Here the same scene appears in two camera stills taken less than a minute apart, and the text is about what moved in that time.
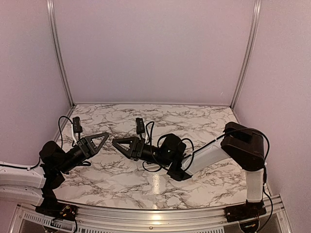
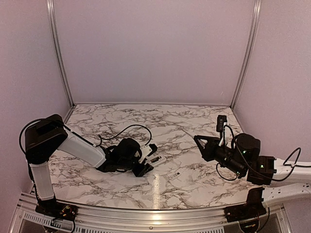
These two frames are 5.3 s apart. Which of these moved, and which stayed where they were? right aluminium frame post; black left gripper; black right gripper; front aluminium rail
Moved: black right gripper; black left gripper
Stayed: front aluminium rail; right aluminium frame post
